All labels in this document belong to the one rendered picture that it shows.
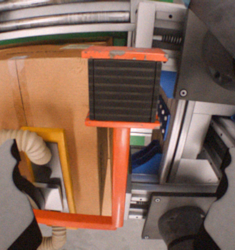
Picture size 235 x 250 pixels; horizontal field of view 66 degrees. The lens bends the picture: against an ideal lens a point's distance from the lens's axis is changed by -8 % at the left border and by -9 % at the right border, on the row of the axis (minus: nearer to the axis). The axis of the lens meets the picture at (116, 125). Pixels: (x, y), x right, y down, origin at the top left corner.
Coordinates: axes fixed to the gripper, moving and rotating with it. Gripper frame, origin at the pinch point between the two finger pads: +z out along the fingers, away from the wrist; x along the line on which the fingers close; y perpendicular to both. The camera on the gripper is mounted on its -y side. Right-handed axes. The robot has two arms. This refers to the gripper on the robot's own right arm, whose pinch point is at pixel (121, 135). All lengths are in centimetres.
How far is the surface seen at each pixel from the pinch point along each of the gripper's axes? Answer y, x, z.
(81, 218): 24.7, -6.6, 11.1
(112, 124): 3.8, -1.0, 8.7
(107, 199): 93, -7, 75
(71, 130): 19.9, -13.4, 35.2
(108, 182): 78, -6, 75
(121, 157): 9.3, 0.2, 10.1
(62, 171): 23.3, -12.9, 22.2
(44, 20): -10, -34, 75
